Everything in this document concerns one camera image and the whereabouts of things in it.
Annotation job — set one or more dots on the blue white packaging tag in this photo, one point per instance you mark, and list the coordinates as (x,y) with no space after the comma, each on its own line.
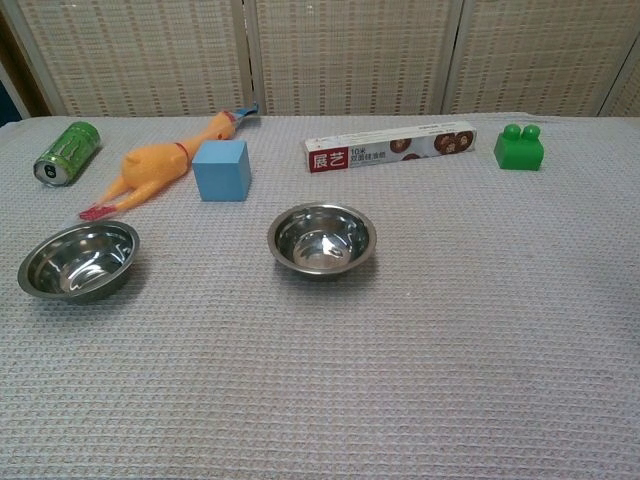
(247,112)

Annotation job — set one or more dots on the grey waffle tablecloth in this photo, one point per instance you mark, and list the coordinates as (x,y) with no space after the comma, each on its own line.
(320,380)

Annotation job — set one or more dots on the yellow rubber chicken toy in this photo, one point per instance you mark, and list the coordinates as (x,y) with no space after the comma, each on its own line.
(150,167)

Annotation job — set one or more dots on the blue foam cube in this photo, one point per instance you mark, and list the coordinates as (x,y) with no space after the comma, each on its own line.
(220,175)

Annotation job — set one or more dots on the green drink can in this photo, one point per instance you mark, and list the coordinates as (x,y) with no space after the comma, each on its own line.
(70,150)

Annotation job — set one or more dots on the woven folding screen panel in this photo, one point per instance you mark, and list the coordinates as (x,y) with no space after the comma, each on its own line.
(135,55)
(350,55)
(625,95)
(540,55)

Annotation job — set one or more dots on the white baking paper box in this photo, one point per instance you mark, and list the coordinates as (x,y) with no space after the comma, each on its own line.
(390,147)

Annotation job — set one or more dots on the green toy building block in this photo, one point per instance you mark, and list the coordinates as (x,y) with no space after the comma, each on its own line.
(517,152)

